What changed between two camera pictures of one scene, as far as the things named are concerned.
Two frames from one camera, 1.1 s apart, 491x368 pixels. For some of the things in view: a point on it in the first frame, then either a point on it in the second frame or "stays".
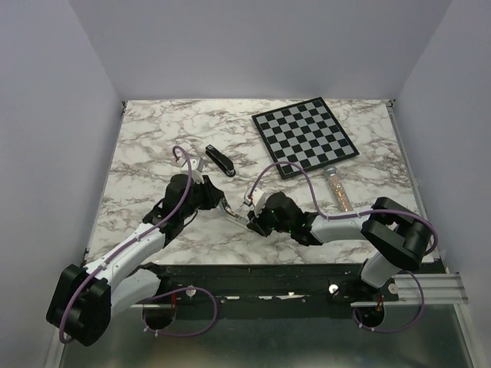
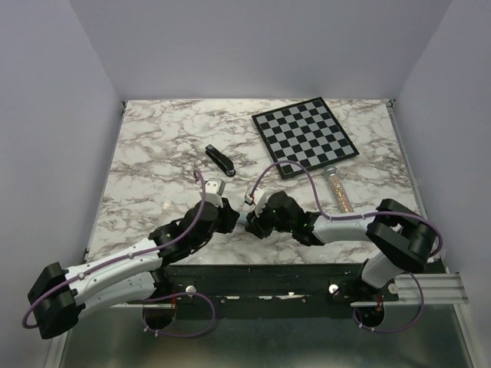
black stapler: (220, 160) stays
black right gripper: (255, 223) stays
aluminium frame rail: (433, 287) stays
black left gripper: (213, 195) -> (229, 217)
